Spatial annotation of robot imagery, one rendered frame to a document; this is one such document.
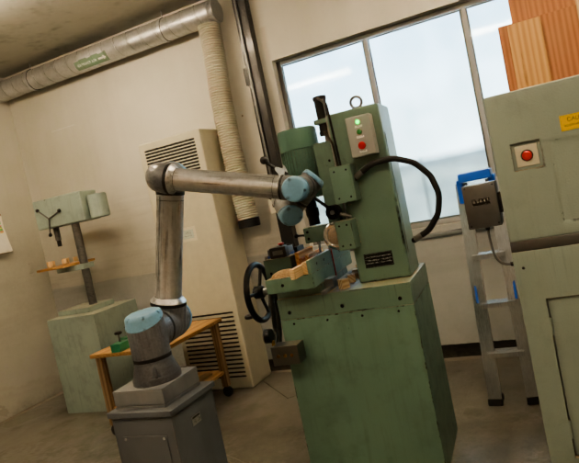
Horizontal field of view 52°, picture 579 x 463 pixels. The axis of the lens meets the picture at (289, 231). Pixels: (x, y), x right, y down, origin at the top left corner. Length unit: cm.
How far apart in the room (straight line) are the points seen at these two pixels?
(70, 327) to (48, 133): 168
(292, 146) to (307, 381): 101
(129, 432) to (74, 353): 221
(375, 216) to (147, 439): 124
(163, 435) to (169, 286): 58
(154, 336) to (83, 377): 230
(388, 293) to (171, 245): 89
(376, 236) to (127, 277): 285
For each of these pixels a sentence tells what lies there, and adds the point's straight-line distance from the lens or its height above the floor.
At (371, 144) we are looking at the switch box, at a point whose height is 135.
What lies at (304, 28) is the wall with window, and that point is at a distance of 409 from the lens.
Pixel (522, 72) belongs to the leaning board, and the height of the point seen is 164.
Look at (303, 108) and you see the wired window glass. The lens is 411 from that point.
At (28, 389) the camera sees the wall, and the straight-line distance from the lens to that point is 529.
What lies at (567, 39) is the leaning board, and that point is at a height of 175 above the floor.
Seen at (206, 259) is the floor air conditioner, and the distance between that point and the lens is 410.
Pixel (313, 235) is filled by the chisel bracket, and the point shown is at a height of 103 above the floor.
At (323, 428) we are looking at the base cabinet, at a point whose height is 23.
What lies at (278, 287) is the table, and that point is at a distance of 244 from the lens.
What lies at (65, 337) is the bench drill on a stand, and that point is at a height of 56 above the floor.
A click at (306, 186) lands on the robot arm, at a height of 124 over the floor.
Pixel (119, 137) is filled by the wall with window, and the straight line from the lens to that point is 483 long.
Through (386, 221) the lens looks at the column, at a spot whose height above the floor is 104.
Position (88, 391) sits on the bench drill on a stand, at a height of 15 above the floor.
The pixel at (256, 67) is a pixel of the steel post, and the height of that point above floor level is 212.
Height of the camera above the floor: 121
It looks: 3 degrees down
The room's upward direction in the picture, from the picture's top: 12 degrees counter-clockwise
